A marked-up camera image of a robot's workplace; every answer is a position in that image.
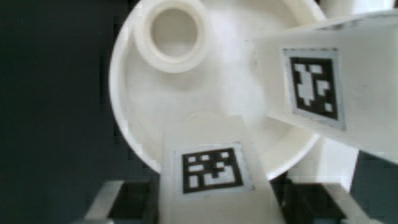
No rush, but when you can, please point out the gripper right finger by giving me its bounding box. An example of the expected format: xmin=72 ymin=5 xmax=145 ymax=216
xmin=282 ymin=179 xmax=378 ymax=224

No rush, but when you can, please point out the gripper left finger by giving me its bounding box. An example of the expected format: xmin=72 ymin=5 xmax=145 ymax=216
xmin=72 ymin=180 xmax=157 ymax=224

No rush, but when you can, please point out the white stool leg with tag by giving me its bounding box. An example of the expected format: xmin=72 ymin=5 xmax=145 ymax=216
xmin=253 ymin=10 xmax=398 ymax=164

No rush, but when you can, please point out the white round stool seat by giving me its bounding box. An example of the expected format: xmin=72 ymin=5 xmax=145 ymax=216
xmin=108 ymin=0 xmax=324 ymax=178

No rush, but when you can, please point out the white U-shaped obstacle wall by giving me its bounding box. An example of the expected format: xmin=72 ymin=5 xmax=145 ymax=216
xmin=287 ymin=0 xmax=395 ymax=191

